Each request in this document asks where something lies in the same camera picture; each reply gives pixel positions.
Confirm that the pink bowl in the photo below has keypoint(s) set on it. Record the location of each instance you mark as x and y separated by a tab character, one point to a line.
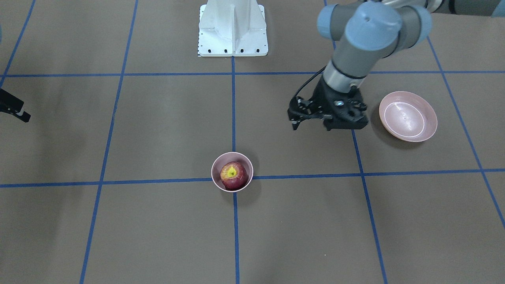
226	158

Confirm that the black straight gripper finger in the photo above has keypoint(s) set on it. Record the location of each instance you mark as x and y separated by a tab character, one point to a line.
12	105

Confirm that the red apple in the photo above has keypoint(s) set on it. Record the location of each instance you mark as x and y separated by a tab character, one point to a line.
234	176

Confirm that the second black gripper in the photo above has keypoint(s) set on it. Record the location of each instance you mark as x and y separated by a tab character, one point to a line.
322	96

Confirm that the pink plate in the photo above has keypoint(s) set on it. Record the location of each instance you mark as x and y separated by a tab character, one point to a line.
408	116

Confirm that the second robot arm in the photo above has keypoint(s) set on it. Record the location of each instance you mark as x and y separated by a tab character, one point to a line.
363	30

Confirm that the white pedestal column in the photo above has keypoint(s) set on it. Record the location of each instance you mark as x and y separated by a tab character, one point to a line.
232	28

